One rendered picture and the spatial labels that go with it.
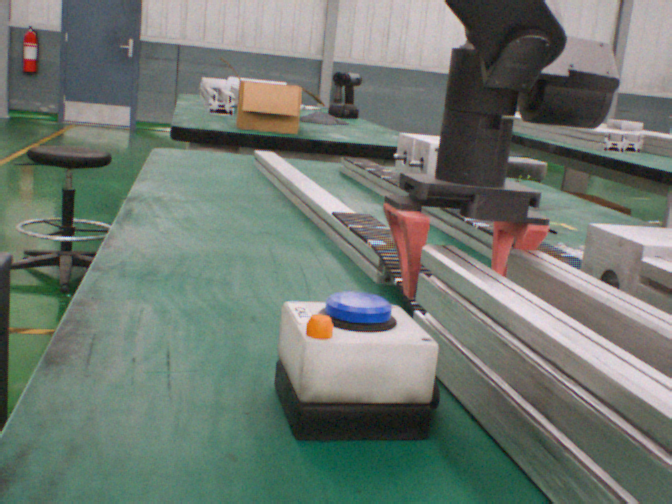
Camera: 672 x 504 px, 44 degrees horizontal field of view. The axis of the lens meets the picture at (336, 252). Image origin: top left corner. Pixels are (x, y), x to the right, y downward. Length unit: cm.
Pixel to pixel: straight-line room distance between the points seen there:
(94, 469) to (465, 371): 24
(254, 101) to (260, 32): 890
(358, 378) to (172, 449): 11
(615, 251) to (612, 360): 34
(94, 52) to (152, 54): 74
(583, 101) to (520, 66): 9
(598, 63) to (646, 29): 1251
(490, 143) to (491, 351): 20
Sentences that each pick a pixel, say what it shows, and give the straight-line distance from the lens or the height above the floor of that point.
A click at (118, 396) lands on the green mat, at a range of 53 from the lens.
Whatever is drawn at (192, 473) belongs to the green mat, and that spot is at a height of 78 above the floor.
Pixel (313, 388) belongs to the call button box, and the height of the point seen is 81.
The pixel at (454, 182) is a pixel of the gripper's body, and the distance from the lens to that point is 66.
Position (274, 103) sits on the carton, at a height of 87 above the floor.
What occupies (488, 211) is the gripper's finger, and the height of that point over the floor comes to 89.
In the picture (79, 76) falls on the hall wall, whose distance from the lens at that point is 1161.
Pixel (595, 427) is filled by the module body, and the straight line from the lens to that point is 41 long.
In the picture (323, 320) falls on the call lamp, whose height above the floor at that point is 85.
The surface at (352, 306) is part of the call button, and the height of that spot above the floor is 85.
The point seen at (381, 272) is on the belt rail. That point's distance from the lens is 85.
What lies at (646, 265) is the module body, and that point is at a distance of 71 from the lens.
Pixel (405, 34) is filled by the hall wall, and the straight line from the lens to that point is 1190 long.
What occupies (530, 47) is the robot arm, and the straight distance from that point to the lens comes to 60.
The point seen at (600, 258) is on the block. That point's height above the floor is 85.
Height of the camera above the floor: 98
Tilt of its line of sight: 12 degrees down
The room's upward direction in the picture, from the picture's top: 6 degrees clockwise
